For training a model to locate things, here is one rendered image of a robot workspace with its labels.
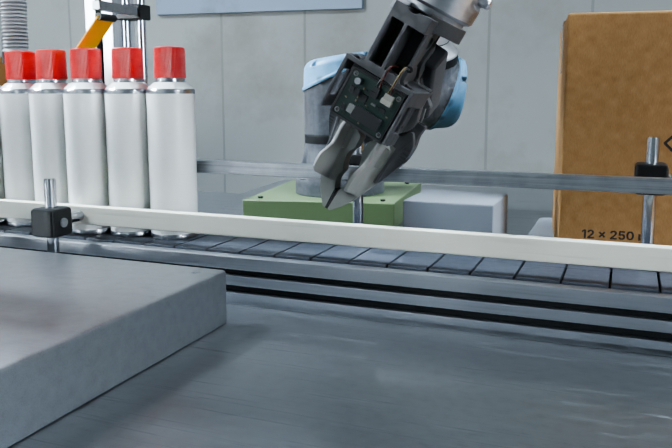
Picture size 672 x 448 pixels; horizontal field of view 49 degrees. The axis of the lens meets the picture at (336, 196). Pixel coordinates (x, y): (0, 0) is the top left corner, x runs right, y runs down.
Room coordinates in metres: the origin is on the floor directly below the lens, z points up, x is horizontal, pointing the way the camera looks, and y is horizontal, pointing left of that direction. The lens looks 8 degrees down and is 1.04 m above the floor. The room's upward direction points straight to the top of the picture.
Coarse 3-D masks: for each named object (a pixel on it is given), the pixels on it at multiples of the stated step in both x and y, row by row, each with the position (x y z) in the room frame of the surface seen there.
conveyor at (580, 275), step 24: (96, 240) 0.78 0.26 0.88; (120, 240) 0.77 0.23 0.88; (144, 240) 0.77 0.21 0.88; (168, 240) 0.77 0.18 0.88; (192, 240) 0.77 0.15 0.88; (216, 240) 0.77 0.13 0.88; (240, 240) 0.77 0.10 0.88; (264, 240) 0.77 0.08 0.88; (360, 264) 0.66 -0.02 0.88; (384, 264) 0.66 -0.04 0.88; (408, 264) 0.66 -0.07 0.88; (432, 264) 0.66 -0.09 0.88; (456, 264) 0.66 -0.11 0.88; (480, 264) 0.66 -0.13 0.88; (504, 264) 0.66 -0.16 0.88; (528, 264) 0.66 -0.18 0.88; (552, 264) 0.66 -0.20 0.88; (624, 288) 0.58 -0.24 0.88; (648, 288) 0.57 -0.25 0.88
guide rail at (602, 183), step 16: (208, 160) 0.81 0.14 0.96; (224, 160) 0.81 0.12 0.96; (288, 176) 0.77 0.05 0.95; (304, 176) 0.76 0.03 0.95; (320, 176) 0.76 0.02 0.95; (400, 176) 0.73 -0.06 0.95; (416, 176) 0.72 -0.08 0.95; (432, 176) 0.71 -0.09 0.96; (448, 176) 0.71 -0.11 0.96; (464, 176) 0.70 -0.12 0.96; (480, 176) 0.70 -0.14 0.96; (496, 176) 0.69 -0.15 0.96; (512, 176) 0.68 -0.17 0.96; (528, 176) 0.68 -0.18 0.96; (544, 176) 0.67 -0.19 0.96; (560, 176) 0.67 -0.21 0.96; (576, 176) 0.66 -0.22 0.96; (592, 176) 0.66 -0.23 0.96; (608, 176) 0.65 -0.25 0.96; (624, 176) 0.65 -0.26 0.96; (624, 192) 0.65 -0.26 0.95; (640, 192) 0.64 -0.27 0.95; (656, 192) 0.64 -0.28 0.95
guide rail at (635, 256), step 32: (96, 224) 0.77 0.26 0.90; (128, 224) 0.76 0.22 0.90; (160, 224) 0.74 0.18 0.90; (192, 224) 0.73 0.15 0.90; (224, 224) 0.72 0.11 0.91; (256, 224) 0.70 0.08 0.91; (288, 224) 0.69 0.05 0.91; (320, 224) 0.68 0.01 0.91; (352, 224) 0.67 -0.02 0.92; (480, 256) 0.62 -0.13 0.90; (512, 256) 0.61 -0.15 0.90; (544, 256) 0.60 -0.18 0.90; (576, 256) 0.59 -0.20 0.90; (608, 256) 0.58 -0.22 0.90; (640, 256) 0.57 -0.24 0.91
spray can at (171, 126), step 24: (168, 48) 0.78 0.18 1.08; (168, 72) 0.78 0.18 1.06; (168, 96) 0.77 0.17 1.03; (192, 96) 0.79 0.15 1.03; (168, 120) 0.77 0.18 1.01; (192, 120) 0.79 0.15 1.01; (168, 144) 0.77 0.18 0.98; (192, 144) 0.78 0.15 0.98; (168, 168) 0.77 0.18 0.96; (192, 168) 0.78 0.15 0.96; (168, 192) 0.77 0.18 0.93; (192, 192) 0.78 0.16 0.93
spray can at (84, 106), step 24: (72, 48) 0.81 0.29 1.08; (72, 72) 0.81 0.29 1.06; (96, 72) 0.81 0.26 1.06; (72, 96) 0.80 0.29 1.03; (96, 96) 0.80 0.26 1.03; (72, 120) 0.80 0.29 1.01; (96, 120) 0.80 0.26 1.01; (72, 144) 0.80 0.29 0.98; (96, 144) 0.80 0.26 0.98; (72, 168) 0.80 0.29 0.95; (96, 168) 0.80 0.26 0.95; (72, 192) 0.80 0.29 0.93; (96, 192) 0.80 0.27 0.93
